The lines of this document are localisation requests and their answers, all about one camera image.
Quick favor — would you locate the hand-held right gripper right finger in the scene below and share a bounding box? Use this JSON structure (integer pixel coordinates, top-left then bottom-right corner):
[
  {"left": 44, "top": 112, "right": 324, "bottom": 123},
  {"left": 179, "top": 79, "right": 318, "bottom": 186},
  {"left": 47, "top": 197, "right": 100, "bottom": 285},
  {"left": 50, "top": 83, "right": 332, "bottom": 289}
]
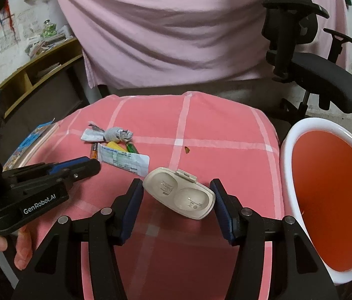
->
[{"left": 210, "top": 179, "right": 340, "bottom": 300}]

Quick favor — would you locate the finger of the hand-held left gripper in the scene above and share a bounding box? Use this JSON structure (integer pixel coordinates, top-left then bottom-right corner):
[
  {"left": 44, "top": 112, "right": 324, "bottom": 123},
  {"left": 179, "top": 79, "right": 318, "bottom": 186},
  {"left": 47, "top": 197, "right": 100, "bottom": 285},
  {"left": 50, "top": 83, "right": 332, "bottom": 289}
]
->
[
  {"left": 43, "top": 157, "right": 91, "bottom": 176},
  {"left": 55, "top": 159, "right": 101, "bottom": 186}
]

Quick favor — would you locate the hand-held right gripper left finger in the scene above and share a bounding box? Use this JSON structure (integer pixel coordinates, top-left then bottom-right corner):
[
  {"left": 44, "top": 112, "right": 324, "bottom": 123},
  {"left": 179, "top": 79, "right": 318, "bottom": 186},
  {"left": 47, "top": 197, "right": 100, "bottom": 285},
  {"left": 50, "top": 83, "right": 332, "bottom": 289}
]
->
[{"left": 10, "top": 178, "right": 145, "bottom": 300}]

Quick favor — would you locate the torn white wrapper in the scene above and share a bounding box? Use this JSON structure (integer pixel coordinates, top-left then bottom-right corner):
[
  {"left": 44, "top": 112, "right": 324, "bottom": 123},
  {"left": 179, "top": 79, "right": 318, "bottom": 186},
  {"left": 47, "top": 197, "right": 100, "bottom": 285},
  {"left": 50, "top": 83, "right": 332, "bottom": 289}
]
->
[{"left": 80, "top": 121, "right": 105, "bottom": 143}]

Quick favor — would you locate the white printed label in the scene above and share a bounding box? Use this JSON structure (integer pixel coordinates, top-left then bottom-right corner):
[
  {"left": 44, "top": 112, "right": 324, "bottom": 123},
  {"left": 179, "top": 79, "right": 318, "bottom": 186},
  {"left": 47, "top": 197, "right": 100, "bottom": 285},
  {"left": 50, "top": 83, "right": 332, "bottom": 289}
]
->
[{"left": 98, "top": 144, "right": 150, "bottom": 177}]

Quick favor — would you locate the grey tissue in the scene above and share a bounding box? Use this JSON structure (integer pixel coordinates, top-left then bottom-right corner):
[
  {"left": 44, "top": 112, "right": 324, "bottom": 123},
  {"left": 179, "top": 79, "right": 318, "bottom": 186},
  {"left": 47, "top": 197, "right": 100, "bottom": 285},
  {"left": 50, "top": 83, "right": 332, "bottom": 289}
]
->
[{"left": 102, "top": 126, "right": 133, "bottom": 144}]

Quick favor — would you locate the beige plastic case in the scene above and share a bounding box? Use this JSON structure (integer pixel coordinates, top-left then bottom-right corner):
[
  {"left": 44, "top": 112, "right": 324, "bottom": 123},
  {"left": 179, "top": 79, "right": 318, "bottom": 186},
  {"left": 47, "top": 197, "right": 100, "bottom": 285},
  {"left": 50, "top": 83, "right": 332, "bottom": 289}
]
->
[{"left": 142, "top": 167, "right": 216, "bottom": 220}]

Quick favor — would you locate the orange bucket with white rim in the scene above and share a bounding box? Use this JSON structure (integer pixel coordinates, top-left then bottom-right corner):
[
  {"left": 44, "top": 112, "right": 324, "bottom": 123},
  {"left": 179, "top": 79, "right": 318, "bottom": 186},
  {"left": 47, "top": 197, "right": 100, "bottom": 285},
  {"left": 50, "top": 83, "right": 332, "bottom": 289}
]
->
[{"left": 280, "top": 118, "right": 352, "bottom": 286}]

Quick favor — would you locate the person's left hand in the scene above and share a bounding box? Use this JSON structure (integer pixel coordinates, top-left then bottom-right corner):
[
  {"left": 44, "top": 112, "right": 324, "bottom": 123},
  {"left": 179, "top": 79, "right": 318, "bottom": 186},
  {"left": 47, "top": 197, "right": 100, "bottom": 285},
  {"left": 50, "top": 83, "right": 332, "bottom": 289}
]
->
[{"left": 0, "top": 225, "right": 33, "bottom": 271}]

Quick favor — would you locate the blue paperback book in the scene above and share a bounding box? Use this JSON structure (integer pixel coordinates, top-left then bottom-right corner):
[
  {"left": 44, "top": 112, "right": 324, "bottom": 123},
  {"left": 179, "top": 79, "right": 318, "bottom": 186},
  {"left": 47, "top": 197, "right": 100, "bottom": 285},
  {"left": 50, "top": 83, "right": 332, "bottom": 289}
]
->
[{"left": 2, "top": 119, "right": 60, "bottom": 172}]

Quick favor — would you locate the pink checked cloth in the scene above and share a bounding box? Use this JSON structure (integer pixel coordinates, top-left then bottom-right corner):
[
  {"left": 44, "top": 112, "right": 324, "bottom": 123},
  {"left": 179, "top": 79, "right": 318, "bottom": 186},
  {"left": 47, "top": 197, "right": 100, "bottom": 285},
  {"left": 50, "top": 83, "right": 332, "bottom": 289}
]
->
[{"left": 16, "top": 91, "right": 286, "bottom": 300}]

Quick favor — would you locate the small pile of papers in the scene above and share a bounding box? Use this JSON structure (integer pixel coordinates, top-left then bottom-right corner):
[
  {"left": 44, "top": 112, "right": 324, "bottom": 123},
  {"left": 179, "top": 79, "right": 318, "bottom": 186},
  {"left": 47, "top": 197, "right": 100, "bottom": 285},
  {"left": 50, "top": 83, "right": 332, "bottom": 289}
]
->
[{"left": 37, "top": 63, "right": 61, "bottom": 79}]

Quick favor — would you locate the wooden desk shelf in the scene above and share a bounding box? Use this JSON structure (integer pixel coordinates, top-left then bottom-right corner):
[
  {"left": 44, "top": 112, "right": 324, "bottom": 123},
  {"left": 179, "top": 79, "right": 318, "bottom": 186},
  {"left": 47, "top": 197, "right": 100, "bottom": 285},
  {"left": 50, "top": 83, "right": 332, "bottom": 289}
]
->
[{"left": 0, "top": 37, "right": 84, "bottom": 119}]

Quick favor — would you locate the stack of books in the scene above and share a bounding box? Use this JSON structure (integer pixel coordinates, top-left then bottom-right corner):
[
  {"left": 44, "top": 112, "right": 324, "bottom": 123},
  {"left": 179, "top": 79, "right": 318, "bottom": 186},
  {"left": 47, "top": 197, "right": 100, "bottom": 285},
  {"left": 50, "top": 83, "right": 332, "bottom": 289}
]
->
[{"left": 24, "top": 29, "right": 75, "bottom": 59}]

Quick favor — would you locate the glass jar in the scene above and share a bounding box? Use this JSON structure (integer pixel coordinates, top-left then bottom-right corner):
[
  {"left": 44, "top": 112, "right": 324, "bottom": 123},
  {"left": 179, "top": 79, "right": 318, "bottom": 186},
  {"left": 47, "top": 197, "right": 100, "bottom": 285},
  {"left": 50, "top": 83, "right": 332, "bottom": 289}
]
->
[{"left": 43, "top": 19, "right": 58, "bottom": 37}]

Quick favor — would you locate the pink hanging sheet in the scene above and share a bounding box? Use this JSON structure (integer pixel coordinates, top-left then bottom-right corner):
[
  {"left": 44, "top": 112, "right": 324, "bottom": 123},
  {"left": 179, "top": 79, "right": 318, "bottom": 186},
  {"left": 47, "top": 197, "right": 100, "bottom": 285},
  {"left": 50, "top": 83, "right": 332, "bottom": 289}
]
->
[{"left": 52, "top": 0, "right": 350, "bottom": 90}]

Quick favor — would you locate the black office chair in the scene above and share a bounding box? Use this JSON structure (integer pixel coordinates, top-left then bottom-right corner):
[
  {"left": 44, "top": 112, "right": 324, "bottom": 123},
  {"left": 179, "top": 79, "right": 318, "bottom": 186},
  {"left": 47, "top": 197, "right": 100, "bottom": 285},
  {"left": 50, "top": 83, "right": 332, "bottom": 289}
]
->
[{"left": 257, "top": 0, "right": 352, "bottom": 123}]

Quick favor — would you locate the red feather decoration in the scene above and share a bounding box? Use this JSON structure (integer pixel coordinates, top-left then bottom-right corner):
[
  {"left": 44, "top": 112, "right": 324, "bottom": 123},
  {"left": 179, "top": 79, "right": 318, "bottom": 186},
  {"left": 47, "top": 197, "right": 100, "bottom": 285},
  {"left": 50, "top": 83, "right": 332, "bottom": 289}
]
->
[{"left": 0, "top": 0, "right": 19, "bottom": 43}]

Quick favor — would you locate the white wall calendar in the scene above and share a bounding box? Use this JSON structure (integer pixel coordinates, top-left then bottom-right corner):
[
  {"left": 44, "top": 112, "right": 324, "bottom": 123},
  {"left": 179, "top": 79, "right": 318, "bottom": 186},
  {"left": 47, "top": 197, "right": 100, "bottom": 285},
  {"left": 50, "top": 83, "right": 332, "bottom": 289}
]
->
[{"left": 0, "top": 12, "right": 47, "bottom": 54}]

